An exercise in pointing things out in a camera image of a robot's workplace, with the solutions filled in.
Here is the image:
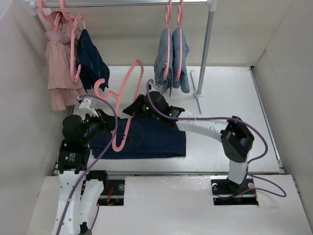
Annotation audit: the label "dark denim garment on hanger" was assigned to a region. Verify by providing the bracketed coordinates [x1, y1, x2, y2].
[76, 29, 110, 91]

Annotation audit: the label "pink pleated dress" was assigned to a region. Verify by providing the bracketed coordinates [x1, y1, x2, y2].
[45, 16, 86, 111]

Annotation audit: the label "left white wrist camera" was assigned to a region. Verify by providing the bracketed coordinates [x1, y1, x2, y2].
[78, 97, 99, 117]

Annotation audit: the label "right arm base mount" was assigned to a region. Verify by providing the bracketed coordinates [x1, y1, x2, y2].
[210, 175, 259, 206]

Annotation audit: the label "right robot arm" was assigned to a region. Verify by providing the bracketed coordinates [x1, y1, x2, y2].
[123, 91, 254, 194]

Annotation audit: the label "light blue jeans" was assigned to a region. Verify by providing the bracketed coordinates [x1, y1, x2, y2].
[172, 27, 190, 94]
[154, 28, 173, 94]

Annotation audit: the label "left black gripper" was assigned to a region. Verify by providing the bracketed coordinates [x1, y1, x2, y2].
[81, 108, 120, 143]

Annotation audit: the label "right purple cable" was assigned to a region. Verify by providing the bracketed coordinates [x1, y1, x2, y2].
[146, 79, 287, 198]

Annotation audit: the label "purple cable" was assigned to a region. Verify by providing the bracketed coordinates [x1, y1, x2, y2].
[146, 79, 287, 198]
[55, 94, 119, 235]

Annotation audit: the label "dark blue denim trousers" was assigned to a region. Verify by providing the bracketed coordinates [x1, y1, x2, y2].
[101, 117, 186, 160]

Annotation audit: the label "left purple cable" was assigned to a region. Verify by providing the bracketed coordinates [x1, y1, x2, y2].
[55, 94, 119, 235]

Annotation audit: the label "white clothes rack frame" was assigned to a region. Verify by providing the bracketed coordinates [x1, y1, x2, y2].
[25, 0, 217, 115]

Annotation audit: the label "pink hanger left light jeans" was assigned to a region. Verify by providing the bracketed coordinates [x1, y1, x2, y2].
[163, 0, 172, 81]

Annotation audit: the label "light blue jeans left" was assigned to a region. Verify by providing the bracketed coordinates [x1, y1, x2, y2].
[154, 28, 173, 94]

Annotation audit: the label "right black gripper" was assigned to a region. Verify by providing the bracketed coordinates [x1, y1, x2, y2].
[123, 94, 161, 121]

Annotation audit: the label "pink hanger right light jeans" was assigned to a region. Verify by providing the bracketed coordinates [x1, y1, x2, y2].
[176, 0, 184, 81]

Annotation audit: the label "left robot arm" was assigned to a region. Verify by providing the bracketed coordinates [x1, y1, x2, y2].
[51, 109, 117, 235]

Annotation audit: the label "light blue jeans right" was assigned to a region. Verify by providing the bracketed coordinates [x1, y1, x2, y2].
[172, 27, 190, 94]

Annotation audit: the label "pink hanger with dress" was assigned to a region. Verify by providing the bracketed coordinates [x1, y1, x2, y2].
[37, 0, 63, 33]

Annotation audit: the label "pink hanger light jeans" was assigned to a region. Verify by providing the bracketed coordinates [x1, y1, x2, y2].
[163, 0, 172, 81]
[176, 0, 184, 81]

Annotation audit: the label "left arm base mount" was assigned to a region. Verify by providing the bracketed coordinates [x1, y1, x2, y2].
[98, 175, 126, 206]

